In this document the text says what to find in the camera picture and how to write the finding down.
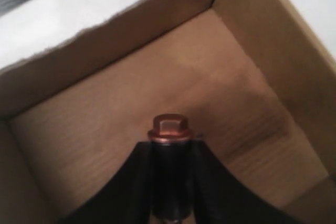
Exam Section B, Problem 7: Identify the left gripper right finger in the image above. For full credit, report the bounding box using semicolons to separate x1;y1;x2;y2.
190;140;297;224

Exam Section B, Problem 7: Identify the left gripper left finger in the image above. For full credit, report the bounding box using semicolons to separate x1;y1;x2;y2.
61;141;153;224

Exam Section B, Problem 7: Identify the black cylindrical sleeve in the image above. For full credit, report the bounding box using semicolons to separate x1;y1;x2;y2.
150;140;195;221

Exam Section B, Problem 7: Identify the copper-coloured hex bolt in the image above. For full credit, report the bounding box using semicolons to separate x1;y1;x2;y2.
147;114;191;144

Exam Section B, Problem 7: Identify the brown cardboard box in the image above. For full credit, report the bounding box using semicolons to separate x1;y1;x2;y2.
0;0;336;224

